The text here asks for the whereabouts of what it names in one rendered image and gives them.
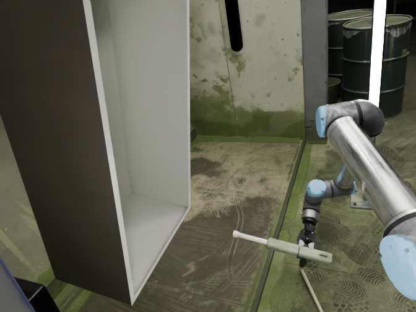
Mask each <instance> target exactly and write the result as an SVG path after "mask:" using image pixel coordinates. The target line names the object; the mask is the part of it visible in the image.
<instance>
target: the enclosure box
mask: <svg viewBox="0 0 416 312"><path fill-rule="evenodd" d="M0 115H1V118H2V121H3V124H4V127H5V129H6V132H7V136H8V138H9V142H10V144H11V147H12V151H13V153H14V157H15V160H16V162H17V166H18V168H19V171H20V175H21V177H22V181H23V183H24V186H25V190H26V192H27V196H28V199H29V201H30V205H31V207H32V210H33V214H34V216H35V220H36V222H37V225H38V229H39V231H40V235H41V238H42V240H43V244H44V246H45V249H46V253H47V255H48V259H49V261H50V264H51V268H52V270H53V273H54V276H55V279H57V280H60V281H63V282H65V283H68V284H71V285H75V286H77V287H80V288H83V289H86V290H89V291H91V292H94V293H97V294H100V295H103V296H105V297H108V298H112V299H114V300H117V301H120V302H123V303H125V304H128V305H131V306H132V305H133V303H134V302H135V300H136V298H137V296H138V295H139V293H140V292H141V290H142V288H143V286H144V285H145V283H146V282H147V279H148V278H149V276H150V275H151V273H152V271H153V270H154V268H155V266H156V265H157V263H158V261H159V260H160V258H161V257H162V254H163V253H164V251H165V250H166V248H167V246H168V244H169V243H170V241H171V239H172V238H173V236H174V234H175V233H176V231H177V229H178V228H179V226H180V225H181V223H182V221H183V219H184V218H185V216H186V214H187V213H188V211H189V209H190V208H191V172H190V70H189V0H0Z"/></svg>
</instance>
